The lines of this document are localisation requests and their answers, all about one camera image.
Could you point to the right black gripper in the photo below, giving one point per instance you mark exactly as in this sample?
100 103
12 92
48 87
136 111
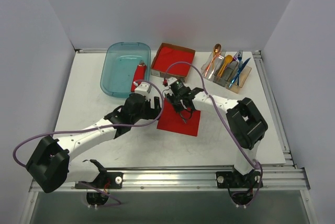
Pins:
179 104

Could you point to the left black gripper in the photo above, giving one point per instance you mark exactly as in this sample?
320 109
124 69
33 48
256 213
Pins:
154 107

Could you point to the red paper napkin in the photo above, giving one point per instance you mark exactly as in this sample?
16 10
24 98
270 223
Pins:
185 123

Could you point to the blue plastic knife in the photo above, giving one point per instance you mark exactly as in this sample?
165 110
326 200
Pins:
240 69

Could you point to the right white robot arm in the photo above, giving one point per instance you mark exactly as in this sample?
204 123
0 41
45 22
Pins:
241 118

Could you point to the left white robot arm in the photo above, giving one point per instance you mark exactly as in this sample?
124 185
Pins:
51 164

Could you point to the rolled red napkin bundle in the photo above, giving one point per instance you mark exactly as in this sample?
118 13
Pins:
138 75

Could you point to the red napkin stack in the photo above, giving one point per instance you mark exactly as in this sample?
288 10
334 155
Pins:
172 60

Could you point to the cardboard napkin box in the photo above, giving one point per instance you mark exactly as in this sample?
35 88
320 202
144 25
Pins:
172 63

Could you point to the clear utensil organizer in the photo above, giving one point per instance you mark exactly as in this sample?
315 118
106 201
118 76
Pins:
228 73

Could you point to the teal plastic basin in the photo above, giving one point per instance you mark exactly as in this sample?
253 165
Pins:
119 67

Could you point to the silver fork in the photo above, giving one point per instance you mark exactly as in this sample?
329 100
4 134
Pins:
221 55

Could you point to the copper metallic spoon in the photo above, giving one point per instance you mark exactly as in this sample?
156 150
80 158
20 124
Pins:
216 53

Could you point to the yellow plastic spoon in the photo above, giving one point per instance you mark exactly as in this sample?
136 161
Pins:
227 60

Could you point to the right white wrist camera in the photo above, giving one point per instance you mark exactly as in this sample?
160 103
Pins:
168 81

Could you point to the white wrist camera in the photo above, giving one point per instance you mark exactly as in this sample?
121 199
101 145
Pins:
168 81
143 88

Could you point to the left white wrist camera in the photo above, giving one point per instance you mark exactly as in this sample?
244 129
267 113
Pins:
143 88

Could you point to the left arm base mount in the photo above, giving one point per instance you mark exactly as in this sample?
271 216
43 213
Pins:
108 180

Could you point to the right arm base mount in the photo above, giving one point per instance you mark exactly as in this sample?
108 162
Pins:
232 179

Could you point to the aluminium frame rail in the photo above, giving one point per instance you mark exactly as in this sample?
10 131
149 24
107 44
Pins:
156 160

